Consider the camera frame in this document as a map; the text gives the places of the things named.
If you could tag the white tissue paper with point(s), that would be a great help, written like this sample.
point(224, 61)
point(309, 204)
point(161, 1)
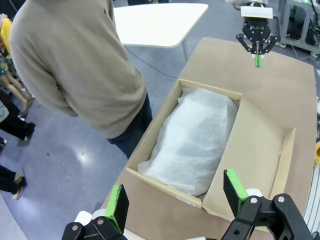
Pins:
point(190, 140)

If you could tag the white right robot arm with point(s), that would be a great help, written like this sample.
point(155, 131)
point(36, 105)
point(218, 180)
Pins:
point(257, 3)

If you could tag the white table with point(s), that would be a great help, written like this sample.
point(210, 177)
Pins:
point(155, 25)

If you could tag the white barcode label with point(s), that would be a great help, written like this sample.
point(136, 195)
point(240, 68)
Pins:
point(185, 201)

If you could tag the aluminium frame equipment cart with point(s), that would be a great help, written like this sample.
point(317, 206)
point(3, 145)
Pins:
point(285, 25)

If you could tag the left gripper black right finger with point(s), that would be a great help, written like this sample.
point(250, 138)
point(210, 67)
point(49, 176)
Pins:
point(236, 190)

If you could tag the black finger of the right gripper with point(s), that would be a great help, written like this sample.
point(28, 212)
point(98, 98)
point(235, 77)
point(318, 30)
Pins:
point(246, 42)
point(270, 42)

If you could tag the beige cardboard shoe box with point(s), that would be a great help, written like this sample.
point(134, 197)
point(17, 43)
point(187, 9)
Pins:
point(250, 150)

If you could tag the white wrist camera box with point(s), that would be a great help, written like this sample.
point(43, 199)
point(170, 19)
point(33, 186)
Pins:
point(256, 11)

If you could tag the bystander in yellow top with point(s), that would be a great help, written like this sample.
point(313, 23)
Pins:
point(5, 35)

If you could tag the bystander in dark blue trousers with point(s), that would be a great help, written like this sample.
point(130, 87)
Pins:
point(15, 125)

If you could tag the yellow object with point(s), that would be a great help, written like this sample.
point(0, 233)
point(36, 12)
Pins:
point(317, 153)

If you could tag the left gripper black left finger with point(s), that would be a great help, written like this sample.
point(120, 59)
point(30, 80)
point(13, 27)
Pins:
point(117, 207)

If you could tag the aluminium table rail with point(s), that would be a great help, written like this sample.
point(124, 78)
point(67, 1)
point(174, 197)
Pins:
point(313, 205)

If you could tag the person in beige sweater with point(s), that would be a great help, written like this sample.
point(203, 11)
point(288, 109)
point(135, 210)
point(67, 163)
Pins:
point(75, 62)

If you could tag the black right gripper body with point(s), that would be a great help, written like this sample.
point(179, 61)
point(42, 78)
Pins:
point(257, 27)

